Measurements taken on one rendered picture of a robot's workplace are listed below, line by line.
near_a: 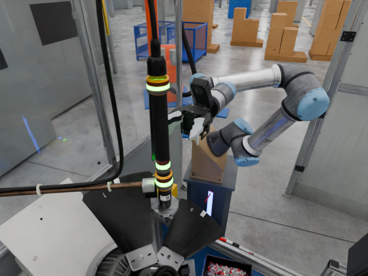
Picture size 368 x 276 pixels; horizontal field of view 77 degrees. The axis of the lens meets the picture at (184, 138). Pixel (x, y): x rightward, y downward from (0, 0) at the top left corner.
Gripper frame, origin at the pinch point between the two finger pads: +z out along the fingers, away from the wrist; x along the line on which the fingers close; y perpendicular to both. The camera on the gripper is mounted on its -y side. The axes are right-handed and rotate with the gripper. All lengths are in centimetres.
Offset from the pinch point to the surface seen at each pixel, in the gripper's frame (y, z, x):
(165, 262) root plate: 47.1, 9.3, -1.1
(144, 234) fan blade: 34.7, 10.4, 5.5
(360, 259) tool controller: 49, -27, -58
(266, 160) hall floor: 169, -219, 0
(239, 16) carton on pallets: 78, -866, 281
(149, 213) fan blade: 30.7, 5.9, 6.7
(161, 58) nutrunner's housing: -19.4, 7.0, -2.3
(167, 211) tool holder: 19.7, 9.0, -3.1
